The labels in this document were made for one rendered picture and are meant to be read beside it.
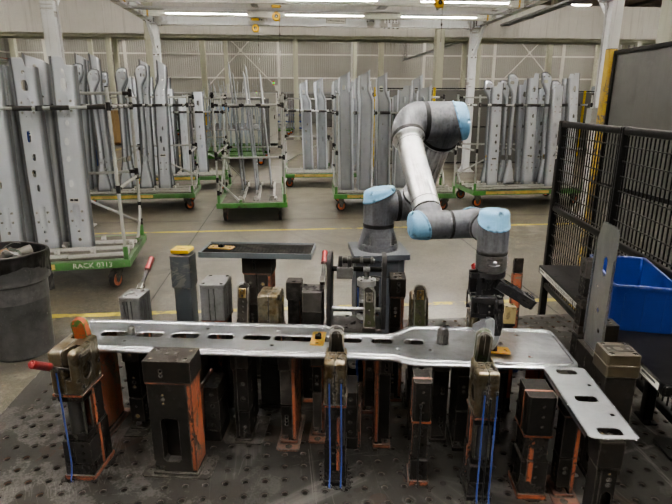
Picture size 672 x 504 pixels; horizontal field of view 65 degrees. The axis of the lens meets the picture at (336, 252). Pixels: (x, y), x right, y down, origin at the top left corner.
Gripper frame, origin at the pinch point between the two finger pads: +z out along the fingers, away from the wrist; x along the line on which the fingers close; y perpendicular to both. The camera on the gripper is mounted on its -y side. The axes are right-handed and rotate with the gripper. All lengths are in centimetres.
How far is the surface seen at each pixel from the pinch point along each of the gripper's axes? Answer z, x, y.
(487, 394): 3.4, 19.5, 5.7
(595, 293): -11.6, -6.3, -26.8
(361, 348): 2.0, 0.0, 34.6
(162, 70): -115, -707, 352
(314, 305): -2, -21, 49
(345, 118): -39, -699, 70
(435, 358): 2.3, 4.5, 15.6
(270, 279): -5, -35, 65
